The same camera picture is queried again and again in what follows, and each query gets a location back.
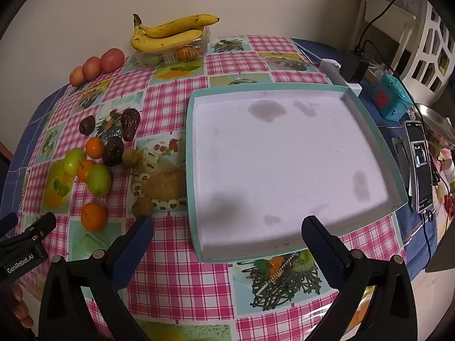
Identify white power strip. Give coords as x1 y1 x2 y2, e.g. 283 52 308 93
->
318 59 362 96

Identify green apple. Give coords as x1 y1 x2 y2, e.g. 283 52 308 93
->
87 164 112 197
63 148 86 177

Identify metal bowl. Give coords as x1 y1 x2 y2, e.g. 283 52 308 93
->
412 103 455 146

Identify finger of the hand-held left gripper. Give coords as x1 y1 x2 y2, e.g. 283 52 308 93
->
21 212 57 244
0 212 18 237

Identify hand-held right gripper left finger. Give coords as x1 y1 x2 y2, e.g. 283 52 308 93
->
38 215 155 341

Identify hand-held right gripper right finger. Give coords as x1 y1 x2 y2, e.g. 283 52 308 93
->
301 215 418 341

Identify person's left hand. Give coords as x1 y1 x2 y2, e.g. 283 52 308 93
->
12 280 34 329

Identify brown kiwi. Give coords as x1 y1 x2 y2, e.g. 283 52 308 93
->
121 148 139 167
131 197 155 218

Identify teal box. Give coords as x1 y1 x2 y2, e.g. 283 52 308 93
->
371 74 415 119

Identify pear-shaped dark avocado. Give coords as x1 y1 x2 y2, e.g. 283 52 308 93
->
121 108 141 142

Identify smartphone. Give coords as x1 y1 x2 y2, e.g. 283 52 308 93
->
405 121 435 214

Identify clear plastic container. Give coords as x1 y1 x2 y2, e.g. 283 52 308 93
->
135 26 211 68

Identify grey phone stand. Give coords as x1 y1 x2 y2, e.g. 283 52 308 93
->
391 137 416 199

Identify black power adapter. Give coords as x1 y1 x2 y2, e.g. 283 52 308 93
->
340 50 370 84

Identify pink checkered tablecloth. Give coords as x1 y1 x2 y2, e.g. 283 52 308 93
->
11 35 408 341

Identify red apple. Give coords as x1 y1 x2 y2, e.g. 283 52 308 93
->
82 56 104 82
69 66 86 87
100 48 126 73

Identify teal and white tray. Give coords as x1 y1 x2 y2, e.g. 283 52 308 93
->
185 82 408 264

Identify round dark avocado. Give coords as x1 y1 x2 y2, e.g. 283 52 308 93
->
103 137 125 167
78 115 96 136

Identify white lattice panel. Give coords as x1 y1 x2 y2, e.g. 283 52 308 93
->
398 0 455 100

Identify orange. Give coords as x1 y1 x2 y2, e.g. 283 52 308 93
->
177 47 200 61
85 137 106 159
77 160 94 183
80 202 108 233

